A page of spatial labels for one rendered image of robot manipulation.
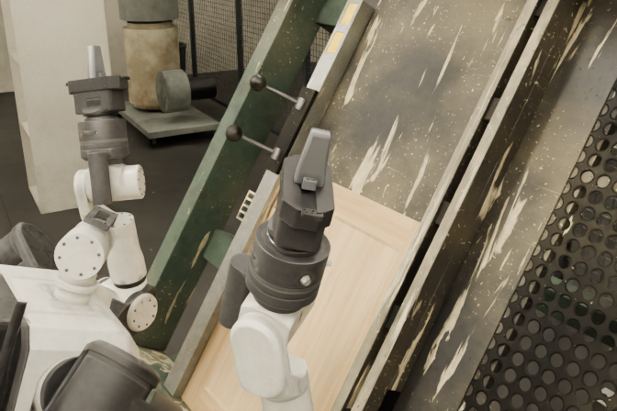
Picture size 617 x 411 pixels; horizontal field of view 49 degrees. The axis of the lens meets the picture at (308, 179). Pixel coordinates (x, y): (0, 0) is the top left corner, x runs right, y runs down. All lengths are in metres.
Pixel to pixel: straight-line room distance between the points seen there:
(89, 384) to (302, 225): 0.32
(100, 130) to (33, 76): 3.57
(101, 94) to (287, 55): 0.57
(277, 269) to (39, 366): 0.35
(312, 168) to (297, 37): 1.02
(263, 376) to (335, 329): 0.44
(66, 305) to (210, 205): 0.73
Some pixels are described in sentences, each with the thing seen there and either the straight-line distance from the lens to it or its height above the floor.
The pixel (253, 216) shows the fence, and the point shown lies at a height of 1.26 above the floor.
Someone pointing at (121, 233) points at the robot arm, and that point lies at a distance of 1.34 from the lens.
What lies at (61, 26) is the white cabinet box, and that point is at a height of 1.28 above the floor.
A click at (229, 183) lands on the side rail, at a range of 1.68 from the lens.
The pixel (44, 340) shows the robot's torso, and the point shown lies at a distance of 0.93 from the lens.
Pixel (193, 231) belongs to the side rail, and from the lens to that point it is 1.68.
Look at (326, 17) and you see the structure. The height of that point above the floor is 1.65.
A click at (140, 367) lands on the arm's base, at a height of 1.36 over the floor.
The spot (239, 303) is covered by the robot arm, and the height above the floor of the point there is 1.41.
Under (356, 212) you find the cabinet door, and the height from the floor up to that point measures 1.34.
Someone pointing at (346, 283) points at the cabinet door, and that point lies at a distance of 1.26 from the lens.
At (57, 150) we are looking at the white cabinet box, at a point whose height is 0.44.
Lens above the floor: 1.83
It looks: 20 degrees down
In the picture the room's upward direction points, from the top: straight up
